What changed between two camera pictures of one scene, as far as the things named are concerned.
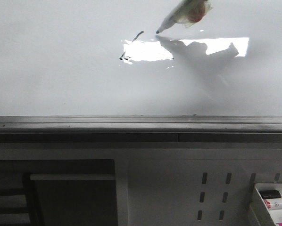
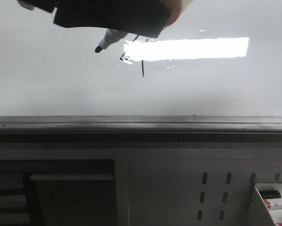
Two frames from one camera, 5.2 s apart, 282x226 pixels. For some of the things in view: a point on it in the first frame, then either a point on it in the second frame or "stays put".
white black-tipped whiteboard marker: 187,12 → 111,36
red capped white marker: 278,205 stays put
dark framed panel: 69,192 stays put
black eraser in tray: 270,194 stays put
